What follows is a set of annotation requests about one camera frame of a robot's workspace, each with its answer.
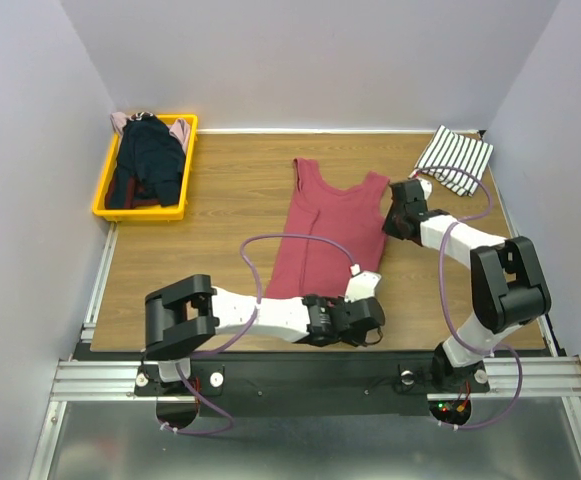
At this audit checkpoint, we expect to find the black white striped tank top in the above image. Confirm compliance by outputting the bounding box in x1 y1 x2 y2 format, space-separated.
414 125 494 196

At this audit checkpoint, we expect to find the maroon tank top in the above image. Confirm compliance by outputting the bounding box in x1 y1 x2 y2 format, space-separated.
265 158 389 299

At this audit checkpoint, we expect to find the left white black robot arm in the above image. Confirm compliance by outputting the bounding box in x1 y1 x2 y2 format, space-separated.
144 271 385 394

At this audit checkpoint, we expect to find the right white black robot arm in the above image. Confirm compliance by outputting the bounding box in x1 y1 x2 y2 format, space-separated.
383 178 551 390

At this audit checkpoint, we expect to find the pale pink tank top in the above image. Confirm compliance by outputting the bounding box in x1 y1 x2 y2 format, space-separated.
110 111 192 153

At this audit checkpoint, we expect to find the dark navy tank top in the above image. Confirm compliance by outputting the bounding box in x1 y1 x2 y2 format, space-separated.
104 114 187 210

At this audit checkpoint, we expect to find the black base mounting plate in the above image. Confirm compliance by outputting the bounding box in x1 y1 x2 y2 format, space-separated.
134 351 489 426

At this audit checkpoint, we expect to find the yellow plastic bin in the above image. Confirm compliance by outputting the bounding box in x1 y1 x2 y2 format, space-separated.
92 114 199 222

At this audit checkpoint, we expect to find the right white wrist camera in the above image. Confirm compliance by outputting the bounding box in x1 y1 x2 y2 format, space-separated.
409 172 433 200

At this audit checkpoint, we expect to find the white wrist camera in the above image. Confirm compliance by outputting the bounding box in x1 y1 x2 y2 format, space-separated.
409 172 433 200
344 264 382 302

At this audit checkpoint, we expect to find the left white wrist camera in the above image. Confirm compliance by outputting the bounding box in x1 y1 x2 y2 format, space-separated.
344 264 382 302

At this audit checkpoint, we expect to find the aluminium extrusion frame rail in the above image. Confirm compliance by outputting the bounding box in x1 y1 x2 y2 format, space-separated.
24 222 159 480

